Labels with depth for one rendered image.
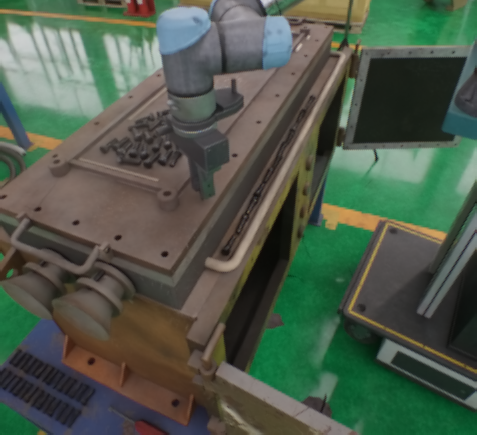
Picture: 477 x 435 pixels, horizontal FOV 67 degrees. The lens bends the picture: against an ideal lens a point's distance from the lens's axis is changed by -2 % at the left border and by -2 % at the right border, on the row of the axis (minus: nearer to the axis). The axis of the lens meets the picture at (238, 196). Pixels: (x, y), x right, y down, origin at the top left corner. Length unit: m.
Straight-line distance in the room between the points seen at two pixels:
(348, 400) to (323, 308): 0.48
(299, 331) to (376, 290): 0.48
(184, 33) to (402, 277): 1.70
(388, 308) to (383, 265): 0.25
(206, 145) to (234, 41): 0.16
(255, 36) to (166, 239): 0.37
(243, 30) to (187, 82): 0.11
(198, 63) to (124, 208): 0.34
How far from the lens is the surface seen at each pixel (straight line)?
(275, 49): 0.57
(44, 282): 0.84
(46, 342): 1.54
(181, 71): 0.55
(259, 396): 0.67
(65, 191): 0.85
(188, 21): 0.53
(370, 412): 2.01
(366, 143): 2.12
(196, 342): 0.71
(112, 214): 0.75
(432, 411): 2.11
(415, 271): 2.06
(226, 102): 0.63
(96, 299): 0.72
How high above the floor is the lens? 1.86
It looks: 43 degrees down
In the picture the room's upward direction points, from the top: 2 degrees counter-clockwise
